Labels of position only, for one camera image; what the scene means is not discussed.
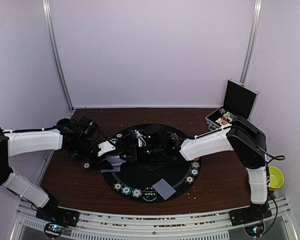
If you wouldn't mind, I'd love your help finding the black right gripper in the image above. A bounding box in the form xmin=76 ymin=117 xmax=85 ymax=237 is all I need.
xmin=119 ymin=143 xmax=165 ymax=163

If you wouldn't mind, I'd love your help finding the red triangular button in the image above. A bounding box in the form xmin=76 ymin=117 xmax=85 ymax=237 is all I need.
xmin=170 ymin=133 xmax=179 ymax=141

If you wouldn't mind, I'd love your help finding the dealt playing card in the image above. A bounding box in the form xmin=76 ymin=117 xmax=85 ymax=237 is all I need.
xmin=152 ymin=178 xmax=176 ymax=200
xmin=100 ymin=165 xmax=121 ymax=173

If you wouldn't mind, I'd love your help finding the blue-backed playing card deck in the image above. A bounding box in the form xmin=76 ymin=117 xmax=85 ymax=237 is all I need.
xmin=105 ymin=154 xmax=126 ymax=167

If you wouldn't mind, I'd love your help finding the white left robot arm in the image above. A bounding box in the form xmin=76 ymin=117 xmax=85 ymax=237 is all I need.
xmin=0 ymin=117 xmax=117 ymax=222

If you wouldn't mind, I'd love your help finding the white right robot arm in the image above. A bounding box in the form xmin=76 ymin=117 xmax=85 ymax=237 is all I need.
xmin=120 ymin=116 xmax=268 ymax=221

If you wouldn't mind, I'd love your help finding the dark blue ceramic mug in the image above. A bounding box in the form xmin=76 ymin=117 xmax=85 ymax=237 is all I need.
xmin=56 ymin=118 xmax=71 ymax=126

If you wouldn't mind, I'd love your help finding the black round poker mat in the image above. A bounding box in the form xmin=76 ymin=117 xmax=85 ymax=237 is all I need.
xmin=102 ymin=130 xmax=201 ymax=204

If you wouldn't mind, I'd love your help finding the red poker chip stack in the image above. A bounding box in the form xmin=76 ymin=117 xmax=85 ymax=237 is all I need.
xmin=83 ymin=162 xmax=91 ymax=170

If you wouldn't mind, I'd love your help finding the aluminium poker chip case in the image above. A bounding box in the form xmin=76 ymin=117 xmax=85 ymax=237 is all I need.
xmin=205 ymin=78 xmax=259 ymax=131

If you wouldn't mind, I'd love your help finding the yellow-green plastic bowl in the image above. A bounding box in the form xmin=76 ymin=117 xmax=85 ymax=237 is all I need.
xmin=269 ymin=166 xmax=285 ymax=190

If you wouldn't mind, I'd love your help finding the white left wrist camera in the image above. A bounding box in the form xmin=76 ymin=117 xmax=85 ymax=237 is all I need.
xmin=97 ymin=140 xmax=116 ymax=157

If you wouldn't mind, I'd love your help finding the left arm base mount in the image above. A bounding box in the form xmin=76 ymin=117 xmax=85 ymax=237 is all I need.
xmin=35 ymin=207 xmax=80 ymax=227

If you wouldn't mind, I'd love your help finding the aluminium front rail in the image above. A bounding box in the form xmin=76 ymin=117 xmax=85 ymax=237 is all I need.
xmin=9 ymin=196 xmax=298 ymax=240

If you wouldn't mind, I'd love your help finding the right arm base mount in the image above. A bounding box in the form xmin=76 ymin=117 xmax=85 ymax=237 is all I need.
xmin=229 ymin=206 xmax=272 ymax=226

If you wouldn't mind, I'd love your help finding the aluminium left corner post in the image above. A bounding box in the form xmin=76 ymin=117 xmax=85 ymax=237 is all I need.
xmin=42 ymin=0 xmax=74 ymax=112

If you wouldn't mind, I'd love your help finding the aluminium corner post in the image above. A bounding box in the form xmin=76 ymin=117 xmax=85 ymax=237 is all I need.
xmin=42 ymin=0 xmax=74 ymax=112
xmin=239 ymin=0 xmax=264 ymax=85

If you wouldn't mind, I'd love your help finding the aluminium right corner post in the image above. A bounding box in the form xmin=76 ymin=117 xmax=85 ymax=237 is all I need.
xmin=239 ymin=0 xmax=264 ymax=85

